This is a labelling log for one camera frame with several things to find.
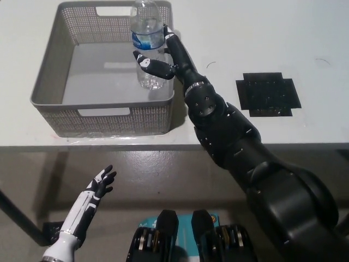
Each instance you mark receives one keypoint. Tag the clear plastic water bottle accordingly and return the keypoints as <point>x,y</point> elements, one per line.
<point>147,30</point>

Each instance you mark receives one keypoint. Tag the black tape patch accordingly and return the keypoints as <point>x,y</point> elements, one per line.
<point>267,95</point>

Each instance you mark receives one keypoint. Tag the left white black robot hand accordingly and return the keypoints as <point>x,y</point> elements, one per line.
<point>84,207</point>

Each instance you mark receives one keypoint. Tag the black table foot plate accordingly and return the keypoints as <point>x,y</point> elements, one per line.
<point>53,232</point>

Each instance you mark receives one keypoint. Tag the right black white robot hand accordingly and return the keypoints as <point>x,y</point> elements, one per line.
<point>181,60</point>

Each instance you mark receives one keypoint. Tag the grey perforated plastic basket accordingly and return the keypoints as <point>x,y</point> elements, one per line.
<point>109,120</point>

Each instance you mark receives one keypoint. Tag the black table leg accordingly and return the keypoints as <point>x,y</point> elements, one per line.
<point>19,214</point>

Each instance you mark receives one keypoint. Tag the black teal robot body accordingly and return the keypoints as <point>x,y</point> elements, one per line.
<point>169,240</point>

